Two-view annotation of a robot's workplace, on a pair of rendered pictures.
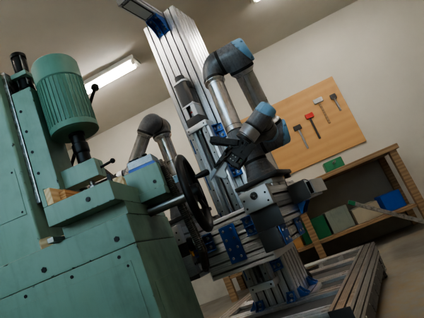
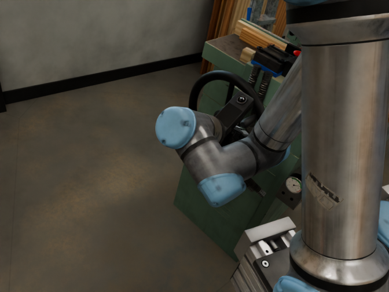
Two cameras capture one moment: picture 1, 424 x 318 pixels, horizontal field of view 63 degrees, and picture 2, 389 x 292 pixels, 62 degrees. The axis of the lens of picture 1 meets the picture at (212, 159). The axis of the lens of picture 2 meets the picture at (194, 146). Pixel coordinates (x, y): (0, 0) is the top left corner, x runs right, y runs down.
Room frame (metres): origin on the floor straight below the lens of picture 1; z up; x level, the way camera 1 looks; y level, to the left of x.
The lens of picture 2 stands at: (1.52, -0.64, 1.37)
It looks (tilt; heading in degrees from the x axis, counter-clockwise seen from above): 41 degrees down; 119
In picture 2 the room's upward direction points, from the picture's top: 16 degrees clockwise
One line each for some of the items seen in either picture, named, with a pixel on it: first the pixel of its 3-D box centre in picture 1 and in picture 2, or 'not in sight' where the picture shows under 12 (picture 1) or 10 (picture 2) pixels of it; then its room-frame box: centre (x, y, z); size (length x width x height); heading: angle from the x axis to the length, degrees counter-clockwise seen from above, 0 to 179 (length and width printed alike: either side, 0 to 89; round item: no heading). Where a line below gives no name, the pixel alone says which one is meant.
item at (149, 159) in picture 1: (144, 164); (281, 61); (1.24, 0.24, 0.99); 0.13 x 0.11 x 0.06; 176
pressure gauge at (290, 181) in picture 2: (192, 245); (294, 184); (1.46, 0.21, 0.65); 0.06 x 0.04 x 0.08; 176
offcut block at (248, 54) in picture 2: (120, 183); (248, 55); (1.11, 0.31, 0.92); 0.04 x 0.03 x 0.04; 4
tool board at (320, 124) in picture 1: (272, 142); not in sight; (4.26, -0.78, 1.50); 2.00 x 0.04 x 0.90; 79
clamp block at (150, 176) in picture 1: (149, 182); (271, 81); (1.24, 0.25, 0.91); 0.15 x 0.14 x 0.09; 176
